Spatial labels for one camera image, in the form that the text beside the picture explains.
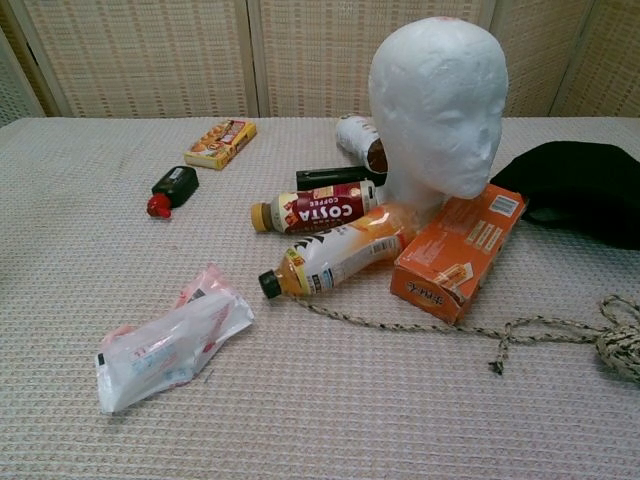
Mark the white foam mannequin head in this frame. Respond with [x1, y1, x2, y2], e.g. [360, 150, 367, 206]
[367, 15, 511, 217]

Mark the yellow snack box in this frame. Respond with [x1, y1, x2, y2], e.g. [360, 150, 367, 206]
[182, 118, 258, 172]

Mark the white plastic bag package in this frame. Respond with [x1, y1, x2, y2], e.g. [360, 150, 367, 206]
[96, 263, 256, 415]

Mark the Costa coffee bottle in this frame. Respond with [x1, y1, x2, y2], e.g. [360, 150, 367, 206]
[250, 180, 378, 235]

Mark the orange juice bottle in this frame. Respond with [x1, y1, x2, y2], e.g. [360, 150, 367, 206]
[257, 201, 419, 300]

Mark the white cup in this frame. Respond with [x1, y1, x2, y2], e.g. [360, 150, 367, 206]
[335, 114, 390, 175]

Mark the dark bottle with red cap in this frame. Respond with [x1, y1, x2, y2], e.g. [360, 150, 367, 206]
[146, 166, 200, 218]

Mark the black cap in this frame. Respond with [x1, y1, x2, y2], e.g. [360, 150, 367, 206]
[488, 140, 640, 251]

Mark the woven folding screen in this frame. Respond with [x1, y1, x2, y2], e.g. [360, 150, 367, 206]
[0, 0, 640, 129]

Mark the woven white tablecloth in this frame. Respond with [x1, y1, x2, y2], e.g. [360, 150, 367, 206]
[0, 116, 640, 480]

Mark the beige braided rope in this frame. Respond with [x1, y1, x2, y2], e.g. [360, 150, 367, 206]
[287, 292, 640, 385]

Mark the orange cardboard box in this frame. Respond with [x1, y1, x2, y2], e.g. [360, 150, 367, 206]
[390, 182, 529, 326]

